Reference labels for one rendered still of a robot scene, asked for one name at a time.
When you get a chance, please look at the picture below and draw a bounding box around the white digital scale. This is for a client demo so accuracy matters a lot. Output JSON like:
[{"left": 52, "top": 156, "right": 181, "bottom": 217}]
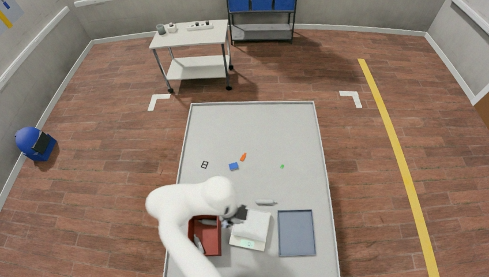
[{"left": 230, "top": 208, "right": 271, "bottom": 252}]

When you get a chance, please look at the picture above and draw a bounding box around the blue rectangular block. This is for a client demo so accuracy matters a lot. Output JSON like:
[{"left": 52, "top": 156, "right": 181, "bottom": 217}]
[{"left": 229, "top": 162, "right": 238, "bottom": 170}]

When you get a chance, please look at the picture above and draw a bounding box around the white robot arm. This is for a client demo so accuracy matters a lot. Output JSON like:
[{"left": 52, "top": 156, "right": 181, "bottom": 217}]
[{"left": 145, "top": 177, "right": 247, "bottom": 277}]

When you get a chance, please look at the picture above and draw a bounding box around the red open box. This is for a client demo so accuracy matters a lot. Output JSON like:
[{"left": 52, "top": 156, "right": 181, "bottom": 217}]
[{"left": 187, "top": 215, "right": 221, "bottom": 256}]

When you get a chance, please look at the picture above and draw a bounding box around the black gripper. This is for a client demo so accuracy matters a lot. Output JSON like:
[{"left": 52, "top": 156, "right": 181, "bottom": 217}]
[{"left": 220, "top": 212, "right": 235, "bottom": 229}]

